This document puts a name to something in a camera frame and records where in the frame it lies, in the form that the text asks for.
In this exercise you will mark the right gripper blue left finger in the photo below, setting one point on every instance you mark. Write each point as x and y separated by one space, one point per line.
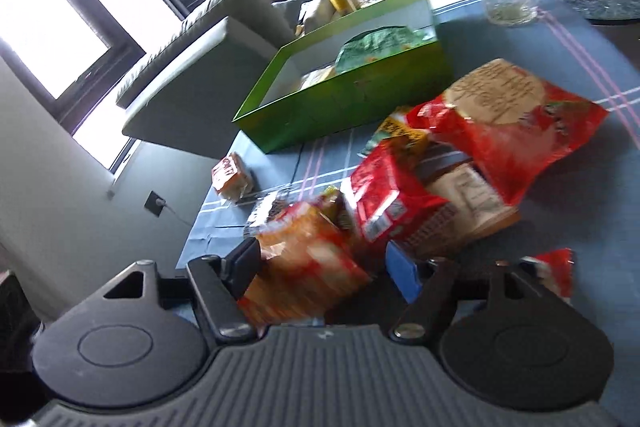
238 269

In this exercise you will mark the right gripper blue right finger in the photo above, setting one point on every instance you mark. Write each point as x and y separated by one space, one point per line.
404 272

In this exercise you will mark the orange red snack packet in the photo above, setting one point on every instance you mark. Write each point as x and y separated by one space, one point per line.
308 266

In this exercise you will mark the brown bread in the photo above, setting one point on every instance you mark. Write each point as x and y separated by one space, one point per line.
266 209

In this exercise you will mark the small orange cake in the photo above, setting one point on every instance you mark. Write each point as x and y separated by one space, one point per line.
231 179

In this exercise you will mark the green snack bag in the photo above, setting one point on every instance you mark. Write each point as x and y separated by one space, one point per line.
375 44

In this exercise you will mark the red noodle packet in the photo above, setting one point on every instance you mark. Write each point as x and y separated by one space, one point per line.
453 207

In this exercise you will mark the red yellow snack bag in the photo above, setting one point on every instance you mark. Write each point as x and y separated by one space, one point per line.
410 143

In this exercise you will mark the small red snack packet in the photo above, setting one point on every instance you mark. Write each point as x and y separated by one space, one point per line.
553 270

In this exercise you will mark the green cardboard box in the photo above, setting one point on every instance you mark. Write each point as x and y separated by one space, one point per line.
303 94

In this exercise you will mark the grey sofa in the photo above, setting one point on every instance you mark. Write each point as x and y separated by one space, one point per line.
184 94

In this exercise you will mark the large red snack bag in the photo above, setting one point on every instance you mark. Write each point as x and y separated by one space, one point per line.
510 121

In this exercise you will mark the blue tablecloth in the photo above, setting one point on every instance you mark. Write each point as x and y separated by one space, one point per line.
355 375

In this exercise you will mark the black window frame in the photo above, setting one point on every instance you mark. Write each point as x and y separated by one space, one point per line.
71 55

